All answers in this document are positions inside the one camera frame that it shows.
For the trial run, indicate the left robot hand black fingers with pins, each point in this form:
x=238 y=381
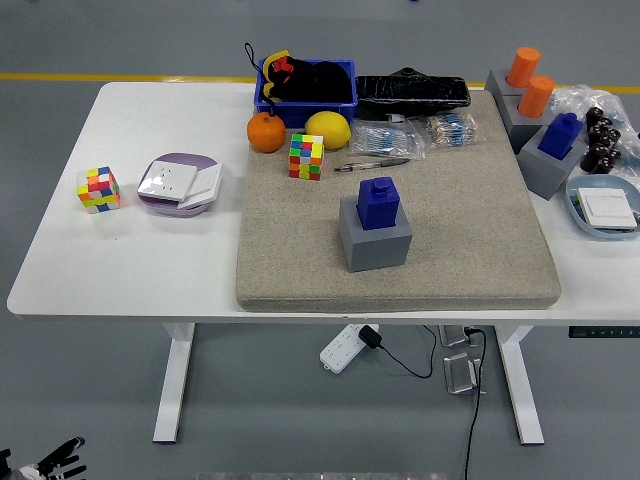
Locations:
x=55 y=462

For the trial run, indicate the blue square seal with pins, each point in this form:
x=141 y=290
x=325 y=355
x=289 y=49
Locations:
x=377 y=205
x=560 y=135

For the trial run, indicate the grey seal holder block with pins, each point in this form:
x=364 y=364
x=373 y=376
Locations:
x=522 y=132
x=495 y=85
x=380 y=252
x=542 y=172

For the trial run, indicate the orange cylinder seal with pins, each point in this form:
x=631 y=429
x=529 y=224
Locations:
x=535 y=95
x=522 y=65

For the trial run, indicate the white table leg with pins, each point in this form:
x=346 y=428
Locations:
x=520 y=390
x=172 y=390

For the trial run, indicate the white-edged colourful puzzle cube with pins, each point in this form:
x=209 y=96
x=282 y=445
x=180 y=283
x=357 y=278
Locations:
x=99 y=191

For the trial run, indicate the white power strip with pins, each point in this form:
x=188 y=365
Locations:
x=342 y=350

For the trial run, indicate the grey-brown mat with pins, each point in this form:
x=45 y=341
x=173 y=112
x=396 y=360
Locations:
x=300 y=250

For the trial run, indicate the purple plate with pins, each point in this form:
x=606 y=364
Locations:
x=185 y=159

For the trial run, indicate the black power adapter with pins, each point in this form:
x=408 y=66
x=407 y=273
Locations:
x=369 y=336

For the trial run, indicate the orange fruit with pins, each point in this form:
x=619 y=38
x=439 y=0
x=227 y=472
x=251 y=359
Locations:
x=266 y=132

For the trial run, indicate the stickerless colourful puzzle cube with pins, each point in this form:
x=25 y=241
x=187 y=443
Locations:
x=306 y=157

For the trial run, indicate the blue plastic bin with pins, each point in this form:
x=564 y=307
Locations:
x=295 y=114

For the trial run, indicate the yellow lemon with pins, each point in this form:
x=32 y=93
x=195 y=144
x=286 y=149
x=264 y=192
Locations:
x=327 y=130

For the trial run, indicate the grey ballpoint pen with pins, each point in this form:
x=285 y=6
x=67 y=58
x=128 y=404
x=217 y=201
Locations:
x=385 y=163

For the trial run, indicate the yellow black red toy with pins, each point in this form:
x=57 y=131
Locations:
x=270 y=61

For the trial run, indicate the black cloth bundle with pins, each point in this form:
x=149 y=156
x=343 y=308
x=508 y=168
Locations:
x=325 y=82

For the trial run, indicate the small white connector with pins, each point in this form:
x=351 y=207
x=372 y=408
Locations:
x=395 y=118

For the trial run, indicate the black wrapped long object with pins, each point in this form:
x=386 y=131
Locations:
x=410 y=92

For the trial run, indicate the black table control panel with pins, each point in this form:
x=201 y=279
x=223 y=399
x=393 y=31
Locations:
x=600 y=332

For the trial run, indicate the green circuit board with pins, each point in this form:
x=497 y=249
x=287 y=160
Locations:
x=576 y=202

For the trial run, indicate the dark brown knob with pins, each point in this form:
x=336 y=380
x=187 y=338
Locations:
x=610 y=162
x=613 y=136
x=598 y=132
x=594 y=116
x=600 y=149
x=590 y=161

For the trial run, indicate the clear crumpled plastic bag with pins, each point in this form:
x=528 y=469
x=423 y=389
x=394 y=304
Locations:
x=575 y=97

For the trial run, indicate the white wall socket panel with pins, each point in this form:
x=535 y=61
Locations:
x=167 y=181

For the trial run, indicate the white wall switch panel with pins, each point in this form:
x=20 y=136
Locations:
x=207 y=187
x=607 y=207

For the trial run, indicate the clear metal bracket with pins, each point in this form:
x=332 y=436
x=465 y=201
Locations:
x=460 y=375
x=452 y=336

